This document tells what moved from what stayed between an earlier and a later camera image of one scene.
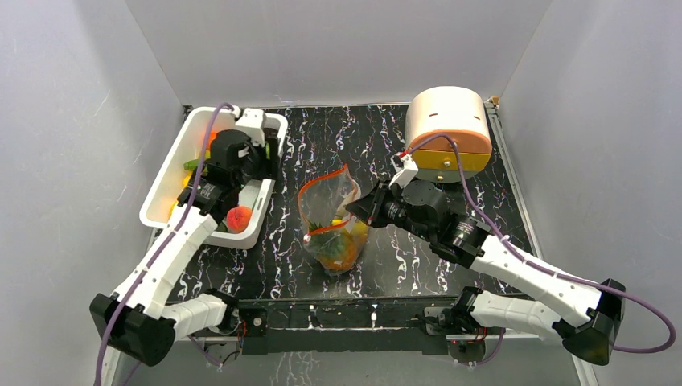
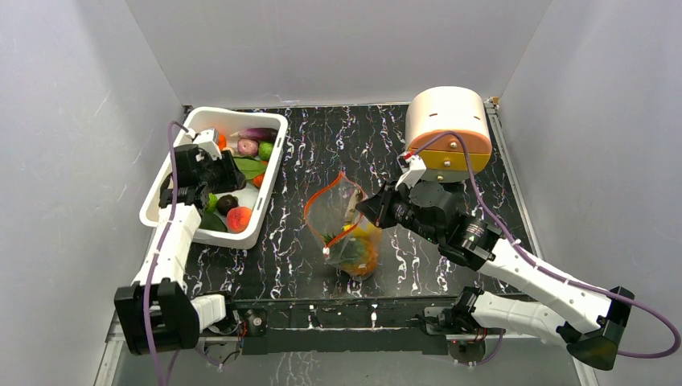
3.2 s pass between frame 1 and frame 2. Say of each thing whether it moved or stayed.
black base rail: stayed
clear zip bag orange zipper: moved
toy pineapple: moved
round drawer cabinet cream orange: stayed
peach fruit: stayed
